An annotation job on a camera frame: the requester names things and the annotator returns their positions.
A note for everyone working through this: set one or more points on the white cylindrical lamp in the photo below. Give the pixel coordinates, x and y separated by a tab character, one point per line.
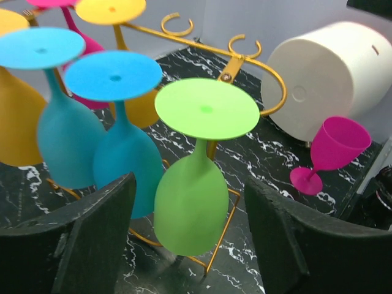
343	69

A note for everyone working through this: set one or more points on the gold wire wine glass rack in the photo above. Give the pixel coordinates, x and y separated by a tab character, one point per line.
211	110

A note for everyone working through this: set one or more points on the light blue plastic wine glass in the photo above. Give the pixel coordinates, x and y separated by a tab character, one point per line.
68	132

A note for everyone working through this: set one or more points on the orange plastic wine glass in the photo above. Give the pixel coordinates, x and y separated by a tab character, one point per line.
119	75

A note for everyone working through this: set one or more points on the green plastic wine glass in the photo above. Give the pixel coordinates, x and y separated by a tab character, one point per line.
187	220

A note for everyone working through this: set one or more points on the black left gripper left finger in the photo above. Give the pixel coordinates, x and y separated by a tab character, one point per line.
74	249

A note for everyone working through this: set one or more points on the yellow-orange plastic wine glass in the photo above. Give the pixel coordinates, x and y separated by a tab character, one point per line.
21	107

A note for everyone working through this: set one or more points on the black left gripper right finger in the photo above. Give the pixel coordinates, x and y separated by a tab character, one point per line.
301	250

